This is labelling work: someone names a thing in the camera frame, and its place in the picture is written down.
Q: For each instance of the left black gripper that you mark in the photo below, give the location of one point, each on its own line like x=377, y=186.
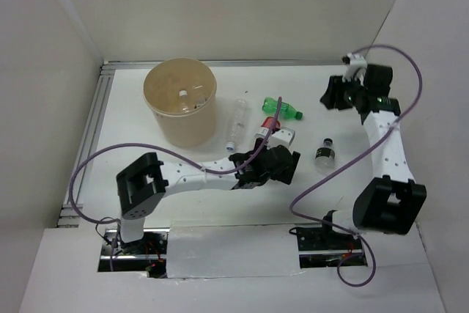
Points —
x=285, y=174

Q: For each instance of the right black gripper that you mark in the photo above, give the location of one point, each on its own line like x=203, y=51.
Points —
x=335, y=85

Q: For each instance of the black label clear bottle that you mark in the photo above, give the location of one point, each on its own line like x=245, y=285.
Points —
x=325, y=157

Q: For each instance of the blue label water bottle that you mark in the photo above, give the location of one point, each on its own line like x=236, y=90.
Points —
x=200, y=95

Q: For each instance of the clear crushed bottle white cap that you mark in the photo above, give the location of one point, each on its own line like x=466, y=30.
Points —
x=185, y=102

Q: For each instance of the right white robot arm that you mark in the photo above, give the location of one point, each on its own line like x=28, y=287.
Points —
x=392, y=200

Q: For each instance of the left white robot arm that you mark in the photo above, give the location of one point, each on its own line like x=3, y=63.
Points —
x=143, y=184

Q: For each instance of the beige round bin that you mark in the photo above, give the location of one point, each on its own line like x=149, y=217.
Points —
x=161, y=87

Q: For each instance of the red label bottle red cap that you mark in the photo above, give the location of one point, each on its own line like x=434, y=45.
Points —
x=260, y=135

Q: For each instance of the green plastic bottle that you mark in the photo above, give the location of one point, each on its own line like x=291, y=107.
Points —
x=287, y=111

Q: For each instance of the slim clear bottle blue cap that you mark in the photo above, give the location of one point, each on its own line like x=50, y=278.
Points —
x=237, y=125

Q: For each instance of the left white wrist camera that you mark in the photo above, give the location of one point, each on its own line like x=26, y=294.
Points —
x=281, y=137

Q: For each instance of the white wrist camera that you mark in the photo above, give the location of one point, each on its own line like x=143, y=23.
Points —
x=281, y=137
x=356, y=66

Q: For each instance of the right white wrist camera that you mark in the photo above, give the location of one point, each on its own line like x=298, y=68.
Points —
x=356, y=66

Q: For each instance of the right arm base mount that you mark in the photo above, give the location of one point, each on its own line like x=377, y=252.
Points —
x=321, y=247

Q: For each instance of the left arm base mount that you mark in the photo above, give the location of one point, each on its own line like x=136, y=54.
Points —
x=147, y=255

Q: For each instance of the aluminium frame rail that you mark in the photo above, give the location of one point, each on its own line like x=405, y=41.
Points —
x=121, y=124

